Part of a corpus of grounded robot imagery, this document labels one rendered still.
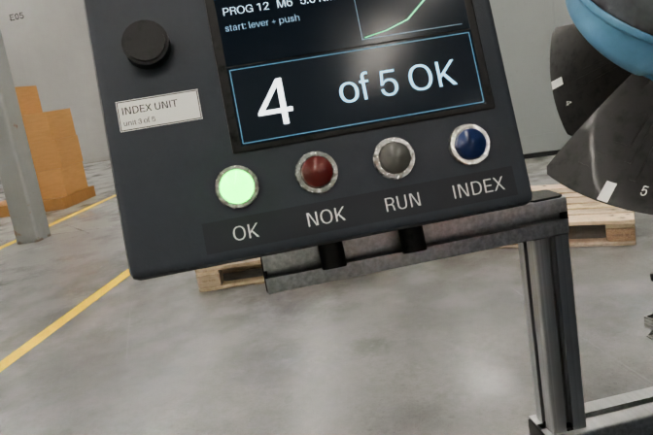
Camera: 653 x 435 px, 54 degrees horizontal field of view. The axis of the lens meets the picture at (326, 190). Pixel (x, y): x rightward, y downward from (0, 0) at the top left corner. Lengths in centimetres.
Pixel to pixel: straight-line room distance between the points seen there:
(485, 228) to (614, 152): 58
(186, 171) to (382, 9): 16
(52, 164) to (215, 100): 849
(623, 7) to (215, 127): 25
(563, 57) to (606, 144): 34
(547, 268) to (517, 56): 611
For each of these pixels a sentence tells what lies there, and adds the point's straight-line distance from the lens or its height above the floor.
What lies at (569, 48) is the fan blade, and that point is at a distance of 137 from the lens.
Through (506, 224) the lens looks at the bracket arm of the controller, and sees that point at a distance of 52.
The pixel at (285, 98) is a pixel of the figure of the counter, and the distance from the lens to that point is 41.
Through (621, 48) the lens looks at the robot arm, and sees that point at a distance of 43.
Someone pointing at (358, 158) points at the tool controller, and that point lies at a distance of 41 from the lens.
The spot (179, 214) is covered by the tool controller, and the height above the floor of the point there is 111.
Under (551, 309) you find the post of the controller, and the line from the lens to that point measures 54.
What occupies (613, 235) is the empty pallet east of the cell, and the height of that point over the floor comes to 6.
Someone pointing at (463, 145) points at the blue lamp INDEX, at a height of 112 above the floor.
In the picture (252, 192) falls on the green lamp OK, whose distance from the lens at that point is 39.
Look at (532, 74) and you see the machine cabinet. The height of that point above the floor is 82.
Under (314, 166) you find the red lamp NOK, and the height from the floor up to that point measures 112.
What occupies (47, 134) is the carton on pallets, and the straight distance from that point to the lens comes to 881.
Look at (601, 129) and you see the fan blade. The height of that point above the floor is 102.
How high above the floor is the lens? 118
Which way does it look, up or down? 10 degrees down
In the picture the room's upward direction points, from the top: 9 degrees counter-clockwise
